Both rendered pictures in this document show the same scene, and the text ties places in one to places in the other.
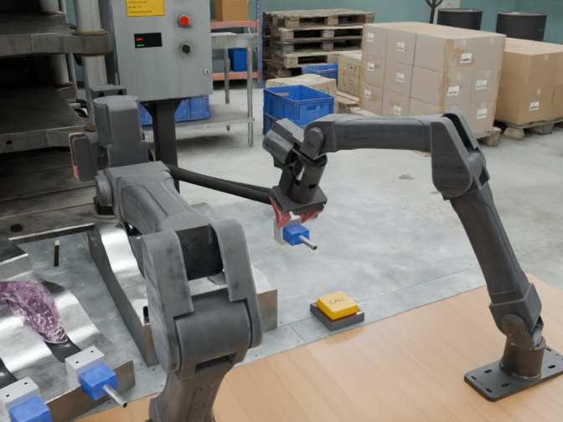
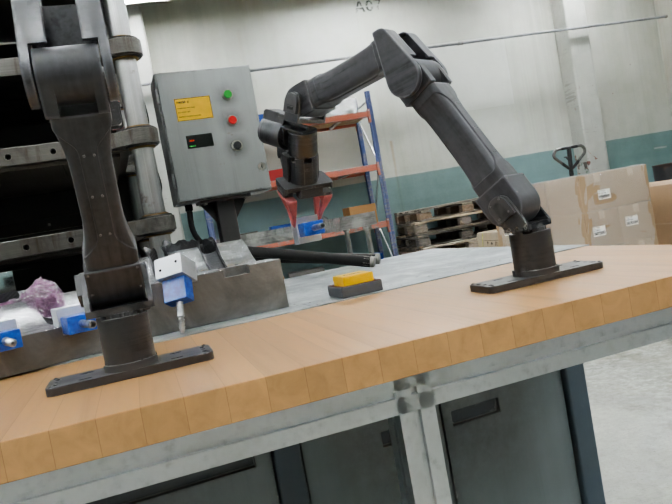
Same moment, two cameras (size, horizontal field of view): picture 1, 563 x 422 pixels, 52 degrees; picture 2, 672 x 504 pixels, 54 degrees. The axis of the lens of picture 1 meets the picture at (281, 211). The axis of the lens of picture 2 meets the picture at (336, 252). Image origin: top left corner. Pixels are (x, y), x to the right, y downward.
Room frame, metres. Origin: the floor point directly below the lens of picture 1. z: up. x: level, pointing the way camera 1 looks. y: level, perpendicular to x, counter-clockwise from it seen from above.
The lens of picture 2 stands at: (-0.21, -0.29, 0.95)
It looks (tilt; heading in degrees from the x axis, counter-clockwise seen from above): 3 degrees down; 9
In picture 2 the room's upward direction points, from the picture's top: 10 degrees counter-clockwise
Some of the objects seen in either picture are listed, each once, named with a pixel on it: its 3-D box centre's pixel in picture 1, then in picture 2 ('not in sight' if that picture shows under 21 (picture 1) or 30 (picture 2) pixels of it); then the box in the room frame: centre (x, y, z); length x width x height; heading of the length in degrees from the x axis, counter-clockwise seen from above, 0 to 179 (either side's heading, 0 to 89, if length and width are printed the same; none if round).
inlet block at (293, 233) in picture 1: (298, 236); (312, 228); (1.09, -0.04, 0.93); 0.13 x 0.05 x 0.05; 29
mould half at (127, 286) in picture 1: (170, 259); (194, 280); (1.11, 0.24, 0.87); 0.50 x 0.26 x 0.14; 28
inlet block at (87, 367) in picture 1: (101, 384); (80, 323); (0.72, 0.28, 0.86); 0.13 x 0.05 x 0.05; 45
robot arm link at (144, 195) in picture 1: (167, 247); (75, 78); (0.57, 0.12, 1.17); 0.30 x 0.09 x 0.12; 26
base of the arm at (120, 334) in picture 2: not in sight; (127, 342); (0.56, 0.12, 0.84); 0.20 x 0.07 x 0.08; 116
